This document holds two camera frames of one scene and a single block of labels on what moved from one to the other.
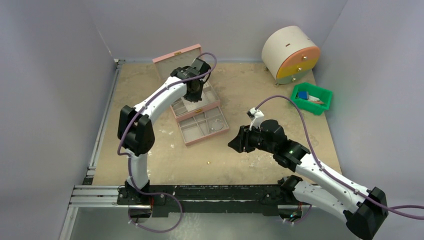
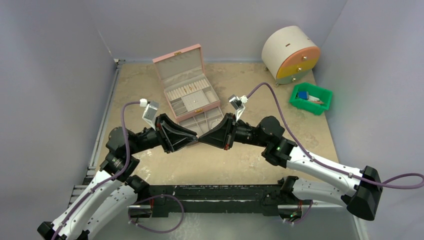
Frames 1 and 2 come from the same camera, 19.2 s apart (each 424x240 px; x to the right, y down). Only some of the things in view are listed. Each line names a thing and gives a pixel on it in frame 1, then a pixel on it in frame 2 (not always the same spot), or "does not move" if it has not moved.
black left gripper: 197,97 -> 173,135
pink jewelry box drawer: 198,128 does not move
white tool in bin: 315,100 does not move
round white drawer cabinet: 289,55 does not move
